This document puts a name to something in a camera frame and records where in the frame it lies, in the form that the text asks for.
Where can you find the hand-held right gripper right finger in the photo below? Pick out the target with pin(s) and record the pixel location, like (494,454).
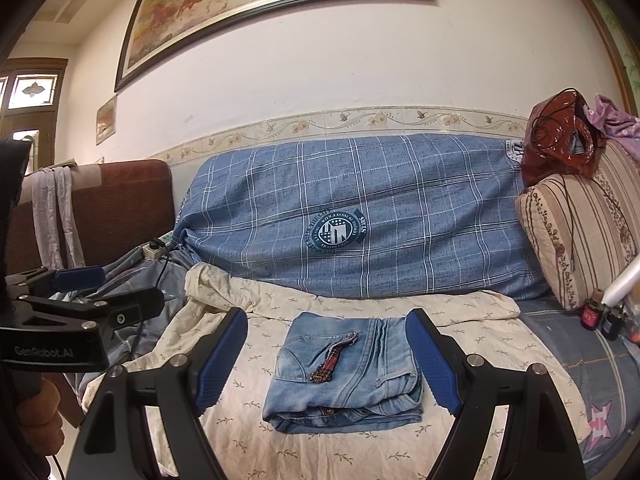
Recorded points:
(432,360)

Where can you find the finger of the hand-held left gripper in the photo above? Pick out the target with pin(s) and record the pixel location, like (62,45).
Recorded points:
(130,307)
(77,278)

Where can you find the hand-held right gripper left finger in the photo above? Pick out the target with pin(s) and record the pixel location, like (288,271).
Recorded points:
(220,360)

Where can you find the light blue denim pants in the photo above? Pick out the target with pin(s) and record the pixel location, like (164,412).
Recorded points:
(340,375)

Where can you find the person's left hand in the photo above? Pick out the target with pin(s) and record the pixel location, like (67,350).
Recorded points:
(42,410)

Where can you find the grey-blue printed duvet cover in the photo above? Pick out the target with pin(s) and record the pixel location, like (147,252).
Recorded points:
(172,272)

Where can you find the white power strip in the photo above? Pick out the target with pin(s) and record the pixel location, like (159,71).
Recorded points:
(152,251)

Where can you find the grey hanging cloth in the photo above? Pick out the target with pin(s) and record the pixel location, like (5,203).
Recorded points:
(45,220)

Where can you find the cream leaf-print blanket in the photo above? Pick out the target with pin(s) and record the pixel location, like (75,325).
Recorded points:
(280,306)

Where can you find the flat board on headboard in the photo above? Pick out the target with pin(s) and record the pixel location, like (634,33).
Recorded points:
(64,163)

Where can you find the grey flowered bed sheet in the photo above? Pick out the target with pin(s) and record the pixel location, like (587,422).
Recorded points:
(575,360)

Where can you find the small red bottle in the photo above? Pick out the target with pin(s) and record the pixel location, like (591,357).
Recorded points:
(590,316)

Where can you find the small dark bottle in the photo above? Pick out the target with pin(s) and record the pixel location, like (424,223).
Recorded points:
(611,327)

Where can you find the beige striped pillow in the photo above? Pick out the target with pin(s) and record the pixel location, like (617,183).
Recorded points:
(575,230)

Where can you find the wooden door with glass panes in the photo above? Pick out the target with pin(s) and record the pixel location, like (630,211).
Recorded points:
(30,87)

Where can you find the white plastic tube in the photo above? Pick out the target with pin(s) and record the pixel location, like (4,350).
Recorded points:
(620,282)

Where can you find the brown glossy plastic bag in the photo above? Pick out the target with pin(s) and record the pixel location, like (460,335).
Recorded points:
(555,155)

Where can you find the purple cloth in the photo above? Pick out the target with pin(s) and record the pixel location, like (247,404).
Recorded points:
(617,120)

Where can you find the large framed painting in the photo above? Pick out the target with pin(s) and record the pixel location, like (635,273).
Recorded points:
(225,10)

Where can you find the small framed wall picture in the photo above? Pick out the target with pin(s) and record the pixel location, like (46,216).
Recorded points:
(106,120)

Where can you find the green wooden frame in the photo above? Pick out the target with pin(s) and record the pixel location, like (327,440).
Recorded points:
(612,35)

